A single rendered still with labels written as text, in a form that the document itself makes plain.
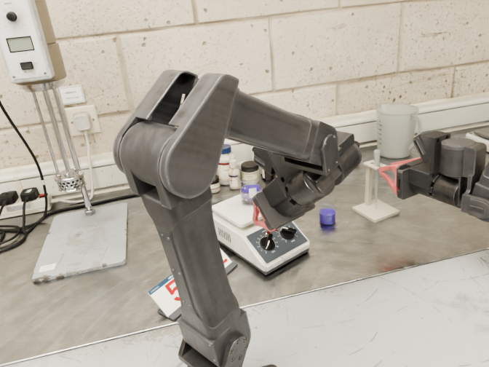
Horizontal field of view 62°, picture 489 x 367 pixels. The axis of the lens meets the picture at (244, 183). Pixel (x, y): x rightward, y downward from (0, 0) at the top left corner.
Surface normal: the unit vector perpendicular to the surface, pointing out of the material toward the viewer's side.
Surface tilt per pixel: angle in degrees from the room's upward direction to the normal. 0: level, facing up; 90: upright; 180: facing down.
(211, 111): 90
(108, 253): 0
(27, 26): 90
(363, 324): 0
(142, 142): 47
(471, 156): 90
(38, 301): 0
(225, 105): 90
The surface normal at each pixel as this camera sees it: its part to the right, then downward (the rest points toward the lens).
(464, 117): 0.24, 0.39
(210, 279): 0.70, 0.26
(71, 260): -0.08, -0.90
